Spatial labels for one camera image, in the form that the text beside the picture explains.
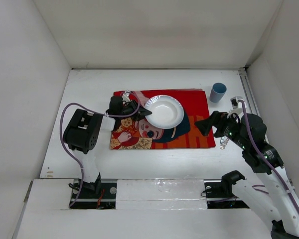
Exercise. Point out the blue cup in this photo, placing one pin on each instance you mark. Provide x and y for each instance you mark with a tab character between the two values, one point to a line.
218	90

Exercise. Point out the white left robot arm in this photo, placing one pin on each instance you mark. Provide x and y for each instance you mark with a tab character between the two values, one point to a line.
81	134

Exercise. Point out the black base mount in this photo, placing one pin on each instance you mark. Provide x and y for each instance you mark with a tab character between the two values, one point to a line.
100	195
218	193

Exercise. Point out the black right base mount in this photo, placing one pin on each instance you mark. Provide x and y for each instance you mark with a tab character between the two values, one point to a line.
218	193

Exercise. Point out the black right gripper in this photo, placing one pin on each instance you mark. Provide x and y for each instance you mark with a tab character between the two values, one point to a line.
217	117

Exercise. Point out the aluminium rail on right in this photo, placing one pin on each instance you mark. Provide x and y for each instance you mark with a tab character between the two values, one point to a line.
249	96

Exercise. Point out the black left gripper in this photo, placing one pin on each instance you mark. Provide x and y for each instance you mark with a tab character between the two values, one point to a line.
141	114

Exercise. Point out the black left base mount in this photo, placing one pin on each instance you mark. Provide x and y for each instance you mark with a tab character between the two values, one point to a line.
100	195

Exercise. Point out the white blue-rimmed plate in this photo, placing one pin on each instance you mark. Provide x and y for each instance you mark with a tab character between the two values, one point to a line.
167	112

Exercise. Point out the silver table knife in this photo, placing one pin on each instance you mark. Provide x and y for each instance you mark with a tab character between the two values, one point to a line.
223	142

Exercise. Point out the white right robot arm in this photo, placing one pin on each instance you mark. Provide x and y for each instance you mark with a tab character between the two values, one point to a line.
279	207

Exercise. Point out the red patterned cloth placemat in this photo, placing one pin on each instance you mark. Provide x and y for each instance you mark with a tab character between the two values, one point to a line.
142	135

